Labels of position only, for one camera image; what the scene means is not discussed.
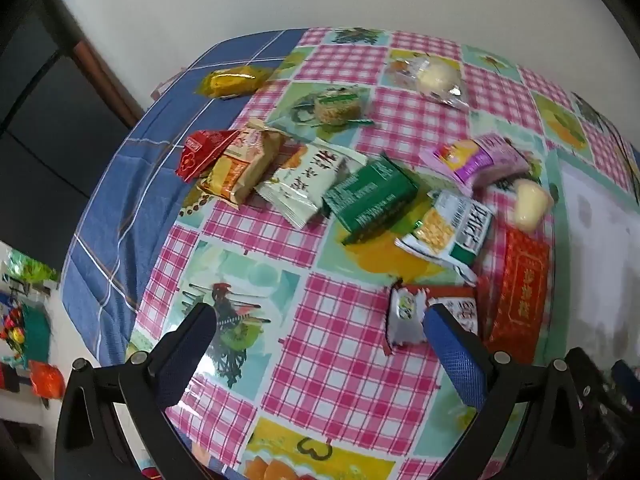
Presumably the pink purple snack packet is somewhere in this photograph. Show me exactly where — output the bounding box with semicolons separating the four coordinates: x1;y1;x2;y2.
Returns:
420;134;532;192

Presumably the orange plastic bag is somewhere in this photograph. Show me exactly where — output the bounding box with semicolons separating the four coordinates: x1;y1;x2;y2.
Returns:
30;360;66;401

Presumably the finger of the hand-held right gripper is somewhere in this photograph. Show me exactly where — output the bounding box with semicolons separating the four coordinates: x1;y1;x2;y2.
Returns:
565;347;626;480
612;360;640;411

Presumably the dark door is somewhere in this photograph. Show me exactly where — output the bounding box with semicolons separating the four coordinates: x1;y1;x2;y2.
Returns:
0;0;146;261

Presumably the red triangular snack packet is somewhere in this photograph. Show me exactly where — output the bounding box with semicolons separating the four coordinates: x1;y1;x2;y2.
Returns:
175;130;240;181

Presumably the brown white milk snack packet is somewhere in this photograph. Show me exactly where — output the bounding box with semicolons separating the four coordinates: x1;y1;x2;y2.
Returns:
384;282;481;356

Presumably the beige orange snack packet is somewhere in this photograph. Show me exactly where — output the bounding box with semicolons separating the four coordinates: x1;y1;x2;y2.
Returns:
197;119;296;210

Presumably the white box with teal rim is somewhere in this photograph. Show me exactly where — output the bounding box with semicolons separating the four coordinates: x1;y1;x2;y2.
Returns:
547;150;640;361

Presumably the white green cracker packet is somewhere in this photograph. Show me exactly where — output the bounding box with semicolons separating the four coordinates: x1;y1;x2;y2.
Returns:
395;190;497;286

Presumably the clear white bun packet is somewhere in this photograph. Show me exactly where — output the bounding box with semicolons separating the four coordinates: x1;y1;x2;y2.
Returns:
390;55;471;111

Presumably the red gold snack packet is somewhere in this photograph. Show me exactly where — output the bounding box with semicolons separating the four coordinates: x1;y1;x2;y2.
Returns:
482;227;551;366

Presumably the pink checked fruit tablecloth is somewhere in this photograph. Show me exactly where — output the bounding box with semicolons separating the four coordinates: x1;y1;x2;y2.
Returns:
127;26;640;480

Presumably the yellow bread packet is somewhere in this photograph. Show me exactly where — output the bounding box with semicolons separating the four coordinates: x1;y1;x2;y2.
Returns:
195;64;275;98

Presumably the green plastic bag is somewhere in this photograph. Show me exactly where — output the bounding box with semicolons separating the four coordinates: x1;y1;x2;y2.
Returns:
5;252;58;286

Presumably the green snack packet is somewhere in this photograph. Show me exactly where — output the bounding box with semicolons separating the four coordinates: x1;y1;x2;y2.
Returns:
322;154;420;246

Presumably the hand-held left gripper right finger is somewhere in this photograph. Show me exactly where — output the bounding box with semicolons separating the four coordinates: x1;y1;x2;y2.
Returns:
425;304;586;480

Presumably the clear round cookie packet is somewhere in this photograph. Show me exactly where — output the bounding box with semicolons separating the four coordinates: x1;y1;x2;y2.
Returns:
292;85;376;128

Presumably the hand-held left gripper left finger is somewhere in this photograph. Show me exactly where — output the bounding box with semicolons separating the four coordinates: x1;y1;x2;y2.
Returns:
56;304;218;480

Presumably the small pale bun packet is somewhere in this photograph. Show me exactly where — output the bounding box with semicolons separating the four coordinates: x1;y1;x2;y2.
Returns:
507;179;555;233

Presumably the white packet with orange fruit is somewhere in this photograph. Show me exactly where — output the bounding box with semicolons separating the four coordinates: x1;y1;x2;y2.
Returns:
255;139;367;230

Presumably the green cloth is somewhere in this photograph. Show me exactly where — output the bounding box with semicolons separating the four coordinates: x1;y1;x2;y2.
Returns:
22;307;53;361

